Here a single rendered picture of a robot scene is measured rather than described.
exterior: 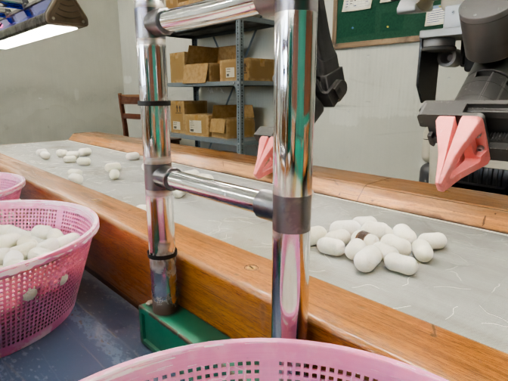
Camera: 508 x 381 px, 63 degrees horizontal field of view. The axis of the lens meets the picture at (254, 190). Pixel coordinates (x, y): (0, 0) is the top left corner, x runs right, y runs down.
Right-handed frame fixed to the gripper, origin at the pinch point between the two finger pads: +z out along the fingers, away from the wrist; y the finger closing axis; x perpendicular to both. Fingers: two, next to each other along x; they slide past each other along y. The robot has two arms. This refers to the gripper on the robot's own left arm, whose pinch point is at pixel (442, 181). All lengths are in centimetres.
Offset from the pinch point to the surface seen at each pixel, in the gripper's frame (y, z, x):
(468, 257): 3.3, 4.9, 5.8
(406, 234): -2.3, 5.8, 2.6
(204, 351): 0.6, 27.4, -17.4
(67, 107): -475, -98, 86
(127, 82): -464, -170, 111
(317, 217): -16.4, 4.8, 5.6
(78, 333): -21.4, 32.8, -10.2
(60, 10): -71, -8, -27
